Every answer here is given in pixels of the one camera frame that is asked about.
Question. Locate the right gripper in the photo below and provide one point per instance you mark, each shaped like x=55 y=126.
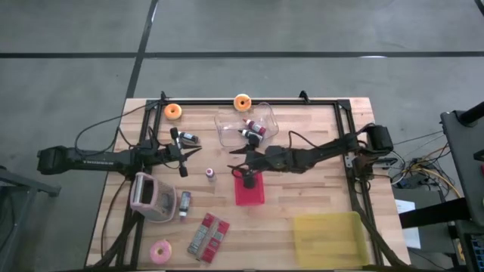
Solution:
x=261 y=158

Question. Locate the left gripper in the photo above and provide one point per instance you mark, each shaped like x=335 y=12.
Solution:
x=177 y=153

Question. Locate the dark food colouring bottle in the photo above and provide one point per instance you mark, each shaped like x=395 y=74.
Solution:
x=188 y=136
x=245 y=133

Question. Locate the red food colouring bottle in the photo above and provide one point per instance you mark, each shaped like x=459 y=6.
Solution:
x=256 y=127
x=210 y=174

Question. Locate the orange donut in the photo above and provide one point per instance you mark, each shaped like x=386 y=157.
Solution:
x=168 y=111
x=237 y=102

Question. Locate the purple food colouring bottle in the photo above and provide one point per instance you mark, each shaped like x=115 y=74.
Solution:
x=185 y=204

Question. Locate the red snack package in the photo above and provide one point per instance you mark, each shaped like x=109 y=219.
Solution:
x=208 y=238

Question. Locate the pink donut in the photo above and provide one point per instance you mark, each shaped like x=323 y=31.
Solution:
x=156 y=252

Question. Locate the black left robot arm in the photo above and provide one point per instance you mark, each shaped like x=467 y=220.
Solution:
x=94 y=160

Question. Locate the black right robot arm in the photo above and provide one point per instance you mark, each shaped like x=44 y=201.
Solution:
x=325 y=151

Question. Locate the clear plastic bin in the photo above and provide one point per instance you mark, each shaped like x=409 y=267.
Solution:
x=227 y=128

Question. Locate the red plastic basket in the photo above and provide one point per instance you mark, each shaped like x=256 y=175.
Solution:
x=249 y=194

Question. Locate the pink and white basket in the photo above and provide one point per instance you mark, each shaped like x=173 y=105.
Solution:
x=153 y=196

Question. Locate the yellow plastic tray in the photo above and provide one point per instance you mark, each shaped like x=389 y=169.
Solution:
x=329 y=240

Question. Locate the grey metal stand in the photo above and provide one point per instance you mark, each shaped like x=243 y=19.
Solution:
x=22 y=185

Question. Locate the white paper sheet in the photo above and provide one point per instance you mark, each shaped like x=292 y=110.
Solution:
x=408 y=223

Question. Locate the black flat bar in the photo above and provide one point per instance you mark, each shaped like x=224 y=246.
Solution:
x=435 y=213

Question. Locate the grey equipment cabinet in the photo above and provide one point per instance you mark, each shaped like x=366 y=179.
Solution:
x=463 y=158

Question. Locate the black equipment cart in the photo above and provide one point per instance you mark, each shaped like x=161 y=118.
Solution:
x=470 y=245

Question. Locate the black frame clamp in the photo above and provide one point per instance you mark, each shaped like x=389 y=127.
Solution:
x=163 y=96
x=303 y=96

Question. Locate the black aluminium table frame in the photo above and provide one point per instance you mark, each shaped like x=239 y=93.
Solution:
x=283 y=102

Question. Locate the grey metal mounting bracket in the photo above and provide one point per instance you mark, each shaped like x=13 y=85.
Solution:
x=348 y=161

